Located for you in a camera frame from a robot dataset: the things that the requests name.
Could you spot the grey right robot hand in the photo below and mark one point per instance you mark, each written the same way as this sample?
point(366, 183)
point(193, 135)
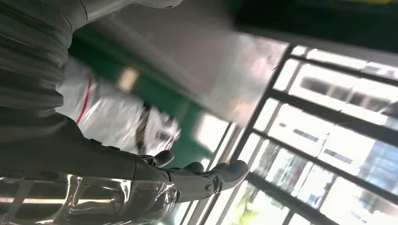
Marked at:
point(77, 161)

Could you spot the green conveyor belt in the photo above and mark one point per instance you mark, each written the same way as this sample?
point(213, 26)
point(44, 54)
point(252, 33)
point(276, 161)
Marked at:
point(164, 96)

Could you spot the black inbound scanning machine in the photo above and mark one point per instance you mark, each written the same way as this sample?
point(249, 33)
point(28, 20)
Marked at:
point(311, 21)

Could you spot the dark window frame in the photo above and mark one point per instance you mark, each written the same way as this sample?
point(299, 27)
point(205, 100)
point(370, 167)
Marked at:
point(311, 108)

